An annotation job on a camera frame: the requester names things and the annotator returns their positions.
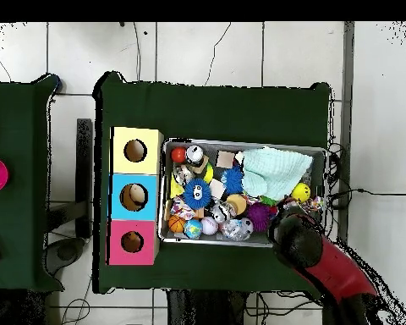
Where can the small orange basketball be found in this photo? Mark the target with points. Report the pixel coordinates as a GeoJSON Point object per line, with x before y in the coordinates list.
{"type": "Point", "coordinates": [177, 223]}

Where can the cream knitted cloth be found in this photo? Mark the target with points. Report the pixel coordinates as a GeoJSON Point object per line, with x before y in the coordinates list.
{"type": "Point", "coordinates": [238, 157]}

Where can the mint green cloth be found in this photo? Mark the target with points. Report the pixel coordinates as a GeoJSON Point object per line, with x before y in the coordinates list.
{"type": "Point", "coordinates": [277, 169]}

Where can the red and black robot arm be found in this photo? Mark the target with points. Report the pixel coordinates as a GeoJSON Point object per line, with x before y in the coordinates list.
{"type": "Point", "coordinates": [338, 271]}

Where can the plain orange ball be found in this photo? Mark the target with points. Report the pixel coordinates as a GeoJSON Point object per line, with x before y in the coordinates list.
{"type": "Point", "coordinates": [178, 154]}

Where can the yellow smiley face ball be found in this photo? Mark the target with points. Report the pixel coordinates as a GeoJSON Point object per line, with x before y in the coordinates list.
{"type": "Point", "coordinates": [301, 192]}

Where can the blue spiky ball with eyes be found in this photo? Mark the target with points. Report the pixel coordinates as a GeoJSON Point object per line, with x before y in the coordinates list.
{"type": "Point", "coordinates": [197, 194]}

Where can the white baseball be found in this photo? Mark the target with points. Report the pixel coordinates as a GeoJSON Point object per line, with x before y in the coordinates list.
{"type": "Point", "coordinates": [209, 226]}

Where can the globe print ball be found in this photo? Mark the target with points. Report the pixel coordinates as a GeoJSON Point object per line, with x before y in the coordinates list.
{"type": "Point", "coordinates": [193, 229]}

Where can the wooden box with three holes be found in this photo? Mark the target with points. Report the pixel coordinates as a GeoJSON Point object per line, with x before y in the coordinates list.
{"type": "Point", "coordinates": [135, 167]}

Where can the plain wooden cube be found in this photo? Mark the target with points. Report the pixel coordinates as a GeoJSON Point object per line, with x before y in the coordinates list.
{"type": "Point", "coordinates": [217, 189]}

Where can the dark green side tablecloth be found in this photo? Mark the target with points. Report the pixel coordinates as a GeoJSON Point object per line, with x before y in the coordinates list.
{"type": "Point", "coordinates": [17, 220]}

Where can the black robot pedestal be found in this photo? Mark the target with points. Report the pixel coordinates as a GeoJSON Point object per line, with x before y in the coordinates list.
{"type": "Point", "coordinates": [206, 311]}

